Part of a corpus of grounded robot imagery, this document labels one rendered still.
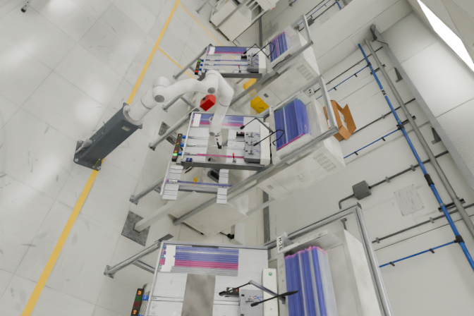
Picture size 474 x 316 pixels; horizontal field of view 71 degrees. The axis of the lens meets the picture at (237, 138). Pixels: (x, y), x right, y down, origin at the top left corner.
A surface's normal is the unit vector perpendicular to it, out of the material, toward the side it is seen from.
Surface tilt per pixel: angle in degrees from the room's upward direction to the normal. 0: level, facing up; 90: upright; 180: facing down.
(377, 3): 90
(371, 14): 90
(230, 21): 90
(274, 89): 90
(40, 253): 0
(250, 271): 44
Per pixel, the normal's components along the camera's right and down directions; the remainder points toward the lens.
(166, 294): 0.04, -0.75
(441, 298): -0.69, -0.56
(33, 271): 0.73, -0.49
